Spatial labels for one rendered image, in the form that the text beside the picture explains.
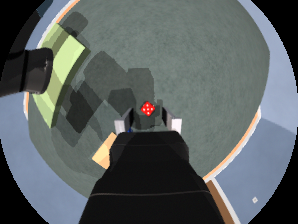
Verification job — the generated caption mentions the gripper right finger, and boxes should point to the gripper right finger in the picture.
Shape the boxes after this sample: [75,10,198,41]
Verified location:
[162,107,182,134]

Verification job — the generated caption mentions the red die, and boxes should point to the red die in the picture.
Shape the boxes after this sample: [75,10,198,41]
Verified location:
[141,101,155,116]

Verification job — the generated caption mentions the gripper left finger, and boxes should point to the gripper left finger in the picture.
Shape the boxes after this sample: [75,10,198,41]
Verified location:
[115,108,134,135]

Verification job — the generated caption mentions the orange flat mat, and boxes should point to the orange flat mat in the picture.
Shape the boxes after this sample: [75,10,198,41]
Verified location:
[92,132,117,169]

